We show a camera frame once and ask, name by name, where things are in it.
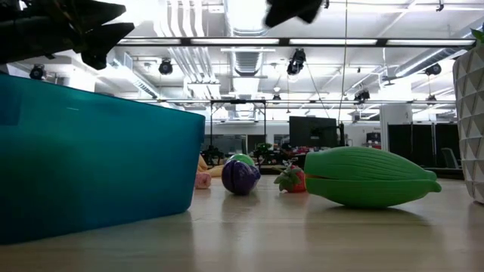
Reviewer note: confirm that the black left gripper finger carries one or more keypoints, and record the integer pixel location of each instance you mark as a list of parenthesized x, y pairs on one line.
[(109, 36), (100, 11)]

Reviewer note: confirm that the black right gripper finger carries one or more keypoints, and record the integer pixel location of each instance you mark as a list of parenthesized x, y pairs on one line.
[(311, 9), (281, 11)]

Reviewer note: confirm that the teal plastic tupperware container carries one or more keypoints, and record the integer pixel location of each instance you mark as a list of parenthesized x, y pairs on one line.
[(94, 158)]

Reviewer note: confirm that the green round toy vegetable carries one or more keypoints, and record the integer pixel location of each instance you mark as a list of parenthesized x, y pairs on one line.
[(242, 158)]

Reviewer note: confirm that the green ribbed toy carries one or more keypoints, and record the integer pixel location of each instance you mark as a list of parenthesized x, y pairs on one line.
[(363, 166)]

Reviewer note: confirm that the red toy strawberry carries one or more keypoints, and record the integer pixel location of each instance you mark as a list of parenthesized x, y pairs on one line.
[(296, 181)]

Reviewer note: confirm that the purple toy eggplant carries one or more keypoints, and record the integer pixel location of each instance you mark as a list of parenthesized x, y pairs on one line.
[(240, 177)]

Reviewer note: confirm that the small pink toy fruit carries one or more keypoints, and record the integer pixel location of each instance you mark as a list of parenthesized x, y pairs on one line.
[(203, 180)]

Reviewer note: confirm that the black ceiling spotlight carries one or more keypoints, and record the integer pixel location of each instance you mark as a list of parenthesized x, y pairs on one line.
[(37, 72), (165, 67), (433, 69), (362, 95)]

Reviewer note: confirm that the black monitor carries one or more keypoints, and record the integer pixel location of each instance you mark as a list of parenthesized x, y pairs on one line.
[(312, 132)]

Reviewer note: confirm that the orange cloth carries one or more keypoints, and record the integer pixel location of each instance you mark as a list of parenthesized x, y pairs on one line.
[(204, 166)]

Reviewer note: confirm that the white patterned pot with plant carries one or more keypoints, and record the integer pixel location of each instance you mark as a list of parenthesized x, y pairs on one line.
[(470, 113)]

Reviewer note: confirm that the grey office chair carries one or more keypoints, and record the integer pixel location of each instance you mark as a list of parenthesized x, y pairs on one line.
[(450, 156)]

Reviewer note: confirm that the black overhead frame beam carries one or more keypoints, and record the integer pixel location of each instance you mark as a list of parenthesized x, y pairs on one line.
[(283, 41)]

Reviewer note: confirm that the black overhead camera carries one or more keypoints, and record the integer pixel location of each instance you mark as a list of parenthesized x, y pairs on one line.
[(296, 60)]

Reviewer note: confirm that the silver ceiling air duct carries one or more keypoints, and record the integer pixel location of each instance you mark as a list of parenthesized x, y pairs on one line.
[(247, 60)]

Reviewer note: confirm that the black metal frame stand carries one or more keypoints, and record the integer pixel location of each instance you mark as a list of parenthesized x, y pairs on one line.
[(238, 101)]

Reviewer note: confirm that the black partition wall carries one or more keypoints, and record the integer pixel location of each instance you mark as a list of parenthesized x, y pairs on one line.
[(423, 143)]

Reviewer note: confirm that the black aluminium table frame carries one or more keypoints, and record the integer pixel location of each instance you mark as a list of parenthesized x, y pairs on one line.
[(450, 173)]

